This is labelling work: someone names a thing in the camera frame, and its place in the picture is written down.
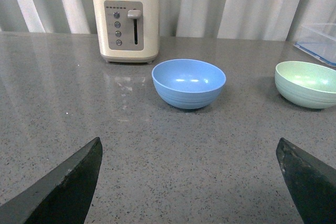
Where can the cream two-slot toaster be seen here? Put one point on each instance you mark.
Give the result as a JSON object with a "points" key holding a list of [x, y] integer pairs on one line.
{"points": [[128, 30]]}

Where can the green bowl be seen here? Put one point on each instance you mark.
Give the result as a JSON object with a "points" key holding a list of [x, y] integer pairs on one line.
{"points": [[306, 84]]}

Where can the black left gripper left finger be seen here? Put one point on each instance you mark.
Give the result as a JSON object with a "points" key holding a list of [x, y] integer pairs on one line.
{"points": [[64, 195]]}

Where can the clear plastic food container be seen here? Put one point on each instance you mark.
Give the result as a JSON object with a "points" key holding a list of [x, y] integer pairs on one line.
{"points": [[318, 40]]}

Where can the blue bowl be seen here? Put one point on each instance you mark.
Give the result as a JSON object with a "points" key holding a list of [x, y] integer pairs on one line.
{"points": [[188, 83]]}

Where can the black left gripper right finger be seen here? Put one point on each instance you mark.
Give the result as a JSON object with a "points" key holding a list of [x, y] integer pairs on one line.
{"points": [[311, 183]]}

